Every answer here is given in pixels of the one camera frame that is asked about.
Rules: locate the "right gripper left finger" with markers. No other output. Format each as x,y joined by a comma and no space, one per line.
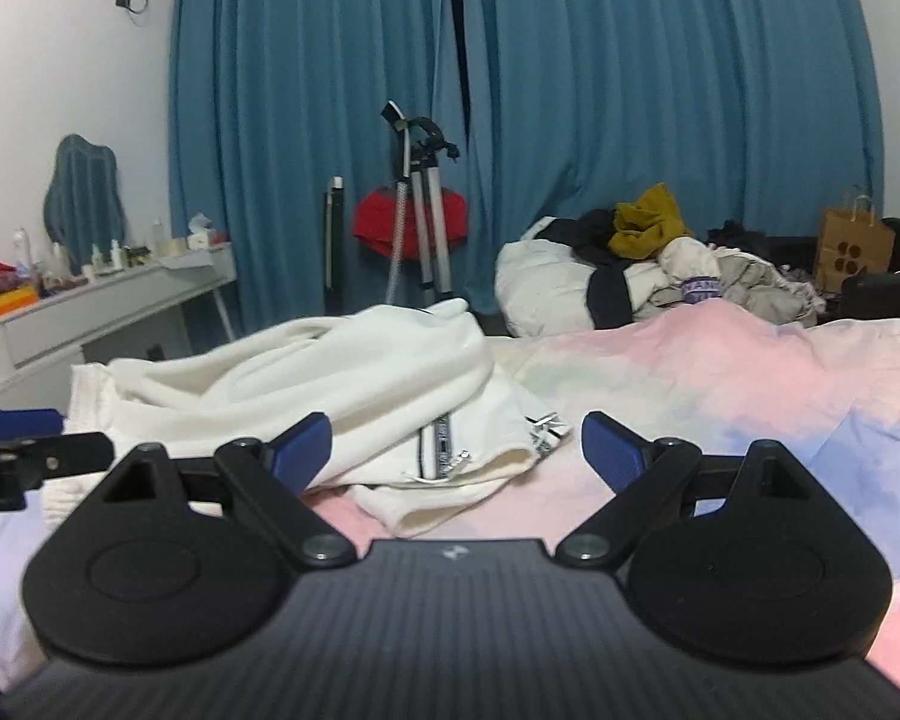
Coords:
260,484

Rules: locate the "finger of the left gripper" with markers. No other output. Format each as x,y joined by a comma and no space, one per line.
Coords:
30,424
59,456

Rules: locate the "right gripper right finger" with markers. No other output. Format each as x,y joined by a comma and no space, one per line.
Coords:
655,483

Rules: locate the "white zip-up sweatshirt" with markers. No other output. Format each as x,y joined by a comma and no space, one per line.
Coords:
425,421

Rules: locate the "white dresser table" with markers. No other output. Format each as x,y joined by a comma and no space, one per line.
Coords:
129,315

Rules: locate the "black garment on pile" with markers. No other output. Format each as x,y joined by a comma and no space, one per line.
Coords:
600,254

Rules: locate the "pastel tie-dye duvet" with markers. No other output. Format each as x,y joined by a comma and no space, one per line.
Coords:
710,373

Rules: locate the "grey crumpled garment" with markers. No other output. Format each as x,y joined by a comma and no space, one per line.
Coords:
700,272

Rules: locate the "white puffy jacket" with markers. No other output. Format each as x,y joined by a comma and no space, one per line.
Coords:
544,288

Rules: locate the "tissue box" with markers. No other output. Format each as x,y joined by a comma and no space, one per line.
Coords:
201,233

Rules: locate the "mustard yellow garment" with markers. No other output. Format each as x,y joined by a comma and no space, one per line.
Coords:
642,229

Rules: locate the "red cloth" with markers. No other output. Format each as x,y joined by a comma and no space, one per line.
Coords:
375,222

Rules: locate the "brown paper bag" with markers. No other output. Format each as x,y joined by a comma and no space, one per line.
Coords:
853,241

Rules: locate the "silver tripod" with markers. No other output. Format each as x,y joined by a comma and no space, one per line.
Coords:
421,144

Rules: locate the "wavy-frame mirror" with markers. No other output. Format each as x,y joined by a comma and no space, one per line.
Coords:
82,209

